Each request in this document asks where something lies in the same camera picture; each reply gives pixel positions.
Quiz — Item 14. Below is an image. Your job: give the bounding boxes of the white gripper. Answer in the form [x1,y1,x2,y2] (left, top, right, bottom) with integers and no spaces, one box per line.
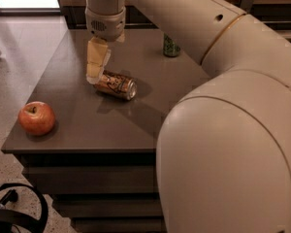
[85,8,126,84]

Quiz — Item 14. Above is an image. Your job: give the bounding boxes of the orange soda can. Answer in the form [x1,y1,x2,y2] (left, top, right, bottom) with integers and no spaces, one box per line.
[94,70,137,101]

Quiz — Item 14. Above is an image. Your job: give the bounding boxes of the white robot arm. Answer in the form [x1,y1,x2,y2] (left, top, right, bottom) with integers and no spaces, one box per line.
[85,0,291,233]

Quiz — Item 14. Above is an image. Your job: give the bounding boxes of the green soda can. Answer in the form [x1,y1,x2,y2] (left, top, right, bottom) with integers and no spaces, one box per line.
[163,35,180,57]

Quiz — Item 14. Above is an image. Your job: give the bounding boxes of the red apple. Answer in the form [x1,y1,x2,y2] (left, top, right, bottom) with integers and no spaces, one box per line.
[17,101,55,136]

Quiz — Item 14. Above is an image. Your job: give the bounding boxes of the grey drawer cabinet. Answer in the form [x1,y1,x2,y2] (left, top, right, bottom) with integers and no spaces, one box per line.
[2,29,208,233]

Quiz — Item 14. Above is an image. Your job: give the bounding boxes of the right metal wall bracket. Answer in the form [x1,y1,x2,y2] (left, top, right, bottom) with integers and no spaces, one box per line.
[240,0,254,13]

